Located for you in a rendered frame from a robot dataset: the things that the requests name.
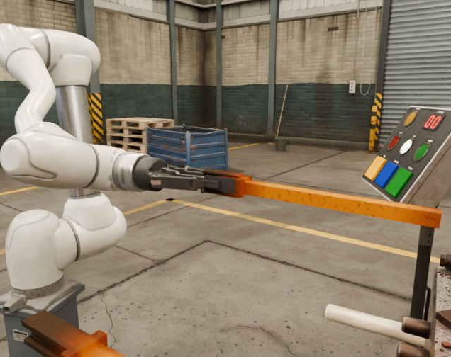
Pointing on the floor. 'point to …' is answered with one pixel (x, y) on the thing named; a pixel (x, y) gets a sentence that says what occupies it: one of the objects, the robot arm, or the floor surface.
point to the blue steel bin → (189, 146)
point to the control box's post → (425, 239)
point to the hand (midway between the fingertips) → (224, 183)
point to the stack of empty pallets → (139, 143)
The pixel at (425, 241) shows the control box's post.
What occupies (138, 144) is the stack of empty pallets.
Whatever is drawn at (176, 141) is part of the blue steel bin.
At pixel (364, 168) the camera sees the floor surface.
